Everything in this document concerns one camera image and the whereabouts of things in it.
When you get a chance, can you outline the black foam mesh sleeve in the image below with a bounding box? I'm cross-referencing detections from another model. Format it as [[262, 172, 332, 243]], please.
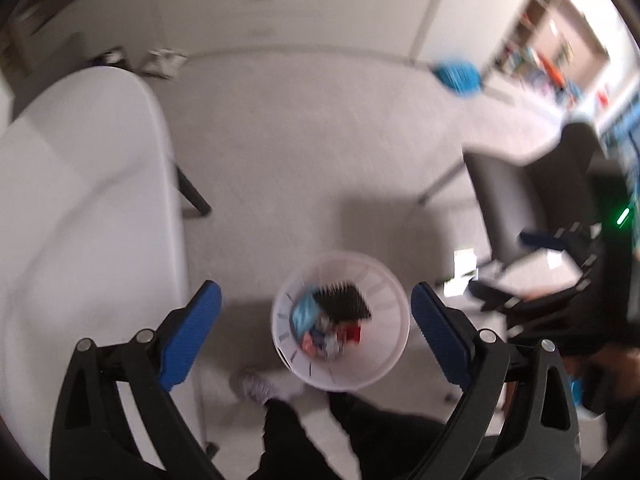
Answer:
[[314, 282, 371, 324]]

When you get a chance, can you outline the red torn cardboard piece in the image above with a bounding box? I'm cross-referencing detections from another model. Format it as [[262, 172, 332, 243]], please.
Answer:
[[337, 324, 361, 344]]

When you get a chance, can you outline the pink paper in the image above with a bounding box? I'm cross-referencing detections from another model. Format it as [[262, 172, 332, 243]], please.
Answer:
[[300, 332, 317, 358]]

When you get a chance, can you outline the blue surgical face mask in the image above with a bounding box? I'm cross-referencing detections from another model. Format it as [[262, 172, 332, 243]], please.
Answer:
[[291, 288, 326, 344]]

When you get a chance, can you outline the white plastic trash basket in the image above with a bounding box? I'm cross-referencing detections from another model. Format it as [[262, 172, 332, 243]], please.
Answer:
[[271, 252, 410, 391]]

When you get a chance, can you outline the grey chair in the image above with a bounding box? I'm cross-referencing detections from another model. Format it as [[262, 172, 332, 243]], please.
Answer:
[[416, 121, 609, 281]]

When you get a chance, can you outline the white oval table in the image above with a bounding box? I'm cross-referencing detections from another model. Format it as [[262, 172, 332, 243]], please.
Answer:
[[1, 67, 191, 471]]

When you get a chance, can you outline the blue plastic bag on floor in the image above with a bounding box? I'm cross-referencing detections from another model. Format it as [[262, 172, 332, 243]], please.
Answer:
[[433, 61, 483, 96]]

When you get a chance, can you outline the wooden bookshelf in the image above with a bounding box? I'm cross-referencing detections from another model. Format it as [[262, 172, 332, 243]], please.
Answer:
[[494, 0, 610, 110]]

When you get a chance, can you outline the white plastic bag on floor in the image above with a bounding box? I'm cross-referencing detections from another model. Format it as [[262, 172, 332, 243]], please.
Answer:
[[141, 49, 188, 79]]

